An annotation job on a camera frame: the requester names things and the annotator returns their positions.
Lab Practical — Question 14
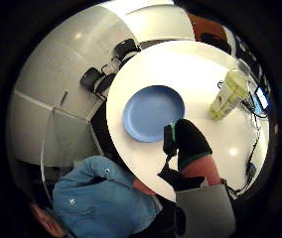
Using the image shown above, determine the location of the blue plate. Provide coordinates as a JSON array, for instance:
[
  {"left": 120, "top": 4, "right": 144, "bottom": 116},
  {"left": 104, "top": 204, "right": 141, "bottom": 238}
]
[{"left": 122, "top": 84, "right": 186, "bottom": 144}]

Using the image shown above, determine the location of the pale green carton box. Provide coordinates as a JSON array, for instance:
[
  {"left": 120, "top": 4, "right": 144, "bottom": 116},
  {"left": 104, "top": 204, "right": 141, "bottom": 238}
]
[{"left": 209, "top": 68, "right": 250, "bottom": 121}]

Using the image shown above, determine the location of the small black adapter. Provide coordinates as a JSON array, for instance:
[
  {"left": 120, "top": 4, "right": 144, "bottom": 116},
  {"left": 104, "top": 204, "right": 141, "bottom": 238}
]
[{"left": 245, "top": 161, "right": 258, "bottom": 178}]

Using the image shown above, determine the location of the tablet with lit screen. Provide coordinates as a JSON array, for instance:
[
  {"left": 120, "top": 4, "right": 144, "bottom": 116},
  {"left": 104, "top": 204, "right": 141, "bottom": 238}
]
[{"left": 253, "top": 85, "right": 270, "bottom": 113}]

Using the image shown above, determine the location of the person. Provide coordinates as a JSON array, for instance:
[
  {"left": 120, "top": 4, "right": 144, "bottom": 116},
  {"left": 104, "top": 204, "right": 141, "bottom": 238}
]
[{"left": 28, "top": 155, "right": 179, "bottom": 238}]

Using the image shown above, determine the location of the black office chair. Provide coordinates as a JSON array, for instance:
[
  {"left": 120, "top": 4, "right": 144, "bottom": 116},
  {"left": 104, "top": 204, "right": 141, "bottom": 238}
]
[
  {"left": 112, "top": 38, "right": 143, "bottom": 64},
  {"left": 79, "top": 66, "right": 117, "bottom": 97}
]

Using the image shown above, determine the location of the brown cabinet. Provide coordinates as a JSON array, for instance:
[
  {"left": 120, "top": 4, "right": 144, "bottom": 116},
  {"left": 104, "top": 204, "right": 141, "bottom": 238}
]
[{"left": 187, "top": 12, "right": 228, "bottom": 44}]

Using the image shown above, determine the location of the black cable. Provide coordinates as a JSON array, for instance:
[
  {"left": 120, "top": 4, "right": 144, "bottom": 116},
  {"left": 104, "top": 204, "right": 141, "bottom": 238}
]
[{"left": 217, "top": 79, "right": 268, "bottom": 196}]

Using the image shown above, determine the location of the grey door handle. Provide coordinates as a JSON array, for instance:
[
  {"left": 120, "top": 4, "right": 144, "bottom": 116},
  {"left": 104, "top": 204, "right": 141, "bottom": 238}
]
[{"left": 60, "top": 90, "right": 70, "bottom": 107}]

